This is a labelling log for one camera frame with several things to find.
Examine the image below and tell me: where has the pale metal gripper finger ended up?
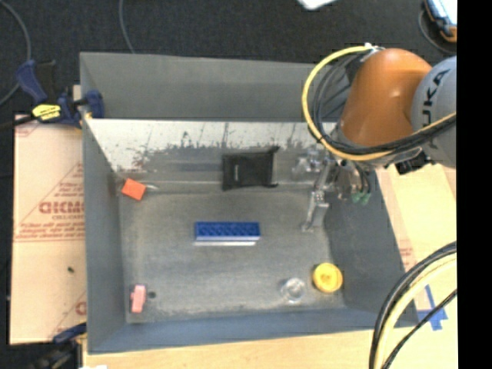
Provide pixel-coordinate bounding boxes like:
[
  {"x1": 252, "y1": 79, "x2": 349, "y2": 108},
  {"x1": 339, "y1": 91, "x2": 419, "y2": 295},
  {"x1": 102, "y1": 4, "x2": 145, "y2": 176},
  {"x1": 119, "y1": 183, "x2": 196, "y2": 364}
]
[
  {"x1": 311, "y1": 201, "x2": 331, "y2": 228},
  {"x1": 300, "y1": 190, "x2": 324, "y2": 233}
]

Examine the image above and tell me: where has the yellow round cap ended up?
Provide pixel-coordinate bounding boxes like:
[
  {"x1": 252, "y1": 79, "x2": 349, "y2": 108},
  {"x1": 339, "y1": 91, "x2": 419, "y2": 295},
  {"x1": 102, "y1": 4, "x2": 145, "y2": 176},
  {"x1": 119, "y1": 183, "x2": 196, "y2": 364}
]
[{"x1": 311, "y1": 262, "x2": 344, "y2": 294}]

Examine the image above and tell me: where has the black plastic holder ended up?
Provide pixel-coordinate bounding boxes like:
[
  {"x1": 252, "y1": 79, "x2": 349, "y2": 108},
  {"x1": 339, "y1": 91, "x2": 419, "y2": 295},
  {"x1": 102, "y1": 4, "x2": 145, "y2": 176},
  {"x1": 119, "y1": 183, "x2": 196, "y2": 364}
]
[{"x1": 221, "y1": 145, "x2": 281, "y2": 192}]

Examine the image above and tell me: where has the clear glass cup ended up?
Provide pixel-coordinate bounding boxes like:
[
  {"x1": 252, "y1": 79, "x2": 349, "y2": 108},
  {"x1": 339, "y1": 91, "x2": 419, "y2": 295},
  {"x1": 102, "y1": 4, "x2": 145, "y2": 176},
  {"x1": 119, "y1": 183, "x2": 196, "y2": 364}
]
[{"x1": 279, "y1": 277, "x2": 308, "y2": 304}]

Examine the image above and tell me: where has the blue toy brick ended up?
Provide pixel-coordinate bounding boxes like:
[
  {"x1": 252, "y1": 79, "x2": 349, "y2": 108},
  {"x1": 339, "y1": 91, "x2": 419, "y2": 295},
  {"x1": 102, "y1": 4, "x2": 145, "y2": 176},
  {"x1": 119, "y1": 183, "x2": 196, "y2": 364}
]
[{"x1": 192, "y1": 221, "x2": 262, "y2": 247}]

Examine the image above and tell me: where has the grey metal bin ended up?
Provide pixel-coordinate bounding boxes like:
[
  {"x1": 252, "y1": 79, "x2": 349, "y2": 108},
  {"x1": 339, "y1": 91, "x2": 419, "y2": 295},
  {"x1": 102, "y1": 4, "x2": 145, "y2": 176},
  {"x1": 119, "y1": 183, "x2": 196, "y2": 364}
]
[{"x1": 78, "y1": 51, "x2": 421, "y2": 355}]

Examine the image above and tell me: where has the orange square block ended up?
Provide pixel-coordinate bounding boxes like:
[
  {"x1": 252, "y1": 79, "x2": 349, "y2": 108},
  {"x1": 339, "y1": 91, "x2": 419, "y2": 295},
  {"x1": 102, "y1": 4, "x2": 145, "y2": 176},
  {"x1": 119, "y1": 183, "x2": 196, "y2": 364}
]
[{"x1": 120, "y1": 178, "x2": 148, "y2": 201}]

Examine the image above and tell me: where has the pink small block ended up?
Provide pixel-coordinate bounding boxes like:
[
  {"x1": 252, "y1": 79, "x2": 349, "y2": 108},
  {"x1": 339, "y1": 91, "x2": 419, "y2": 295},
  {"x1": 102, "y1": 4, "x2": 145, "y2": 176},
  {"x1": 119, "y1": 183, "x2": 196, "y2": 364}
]
[{"x1": 129, "y1": 283, "x2": 149, "y2": 314}]

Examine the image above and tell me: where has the black cylinder on white bracket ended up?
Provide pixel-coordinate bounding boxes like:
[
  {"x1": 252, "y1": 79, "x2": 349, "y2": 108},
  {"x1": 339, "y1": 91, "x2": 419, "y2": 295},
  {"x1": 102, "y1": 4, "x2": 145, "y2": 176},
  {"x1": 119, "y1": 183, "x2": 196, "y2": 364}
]
[{"x1": 395, "y1": 154, "x2": 431, "y2": 175}]

